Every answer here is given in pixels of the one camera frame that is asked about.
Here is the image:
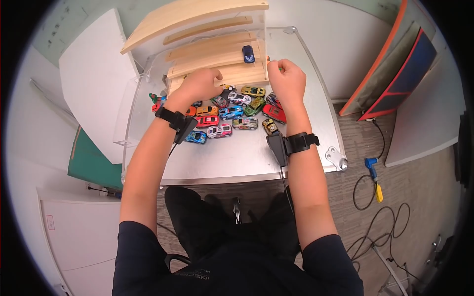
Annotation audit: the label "person's left hand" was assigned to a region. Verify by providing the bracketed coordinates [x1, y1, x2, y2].
[165, 68, 224, 112]

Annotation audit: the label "person's right hand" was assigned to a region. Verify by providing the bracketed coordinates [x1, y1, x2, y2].
[267, 58, 307, 110]

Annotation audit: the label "person's left fingers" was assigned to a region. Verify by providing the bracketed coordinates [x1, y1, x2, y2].
[198, 68, 224, 87]

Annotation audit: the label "person's right fingers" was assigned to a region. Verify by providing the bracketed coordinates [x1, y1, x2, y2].
[267, 58, 293, 80]

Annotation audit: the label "small green toy car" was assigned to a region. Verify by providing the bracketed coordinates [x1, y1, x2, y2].
[266, 55, 283, 72]

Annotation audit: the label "wooden toy car ramp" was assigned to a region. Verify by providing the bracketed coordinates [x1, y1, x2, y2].
[119, 0, 270, 96]

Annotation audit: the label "pile of toy cars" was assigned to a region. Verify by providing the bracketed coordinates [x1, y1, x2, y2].
[149, 84, 288, 145]

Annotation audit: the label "black wrist band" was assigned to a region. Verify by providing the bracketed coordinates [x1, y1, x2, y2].
[155, 107, 199, 145]
[266, 132, 320, 167]

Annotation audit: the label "clear acrylic panel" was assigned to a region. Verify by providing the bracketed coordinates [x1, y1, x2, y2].
[113, 55, 149, 147]

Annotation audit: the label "orange-edged grey board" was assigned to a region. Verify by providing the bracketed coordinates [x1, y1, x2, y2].
[338, 0, 423, 117]

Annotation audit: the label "white foam board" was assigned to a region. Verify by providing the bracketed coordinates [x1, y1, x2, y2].
[59, 8, 140, 164]

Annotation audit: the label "red-edged dark blue board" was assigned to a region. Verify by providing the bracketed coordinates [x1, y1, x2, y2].
[357, 28, 438, 122]

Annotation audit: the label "person's legs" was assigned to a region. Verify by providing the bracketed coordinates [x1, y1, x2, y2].
[164, 186, 301, 261]

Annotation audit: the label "blue plug with yellow connector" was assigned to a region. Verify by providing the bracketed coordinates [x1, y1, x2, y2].
[364, 157, 384, 204]

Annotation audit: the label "green board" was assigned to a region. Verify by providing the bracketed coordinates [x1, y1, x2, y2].
[67, 125, 123, 190]

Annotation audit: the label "white panel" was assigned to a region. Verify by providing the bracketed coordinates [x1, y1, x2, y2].
[384, 55, 468, 168]

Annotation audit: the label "person's body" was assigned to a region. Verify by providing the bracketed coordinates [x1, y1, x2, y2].
[112, 221, 365, 296]

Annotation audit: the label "white cabinet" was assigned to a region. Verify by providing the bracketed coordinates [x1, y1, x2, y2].
[36, 187, 123, 296]

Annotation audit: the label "metal table corner bracket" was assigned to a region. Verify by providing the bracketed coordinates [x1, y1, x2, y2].
[325, 147, 349, 172]

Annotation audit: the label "black cable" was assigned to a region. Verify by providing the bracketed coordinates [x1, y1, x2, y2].
[346, 202, 421, 282]
[353, 118, 386, 211]

